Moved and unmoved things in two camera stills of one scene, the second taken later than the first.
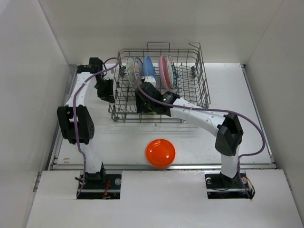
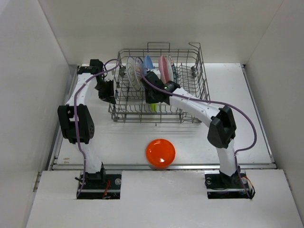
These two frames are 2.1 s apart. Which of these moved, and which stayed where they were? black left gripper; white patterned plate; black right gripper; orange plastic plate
Moved: black right gripper
Stayed: white patterned plate; black left gripper; orange plastic plate
